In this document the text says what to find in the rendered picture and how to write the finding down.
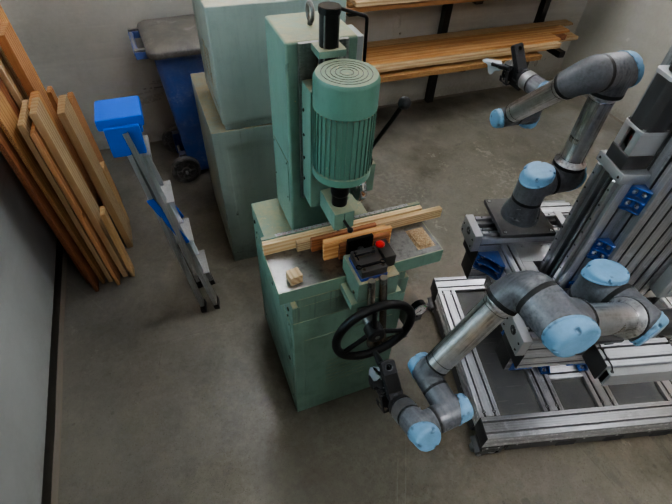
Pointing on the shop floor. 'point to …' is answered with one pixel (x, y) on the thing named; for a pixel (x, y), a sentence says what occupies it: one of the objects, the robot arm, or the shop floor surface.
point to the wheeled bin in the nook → (176, 86)
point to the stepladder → (154, 187)
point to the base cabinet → (317, 348)
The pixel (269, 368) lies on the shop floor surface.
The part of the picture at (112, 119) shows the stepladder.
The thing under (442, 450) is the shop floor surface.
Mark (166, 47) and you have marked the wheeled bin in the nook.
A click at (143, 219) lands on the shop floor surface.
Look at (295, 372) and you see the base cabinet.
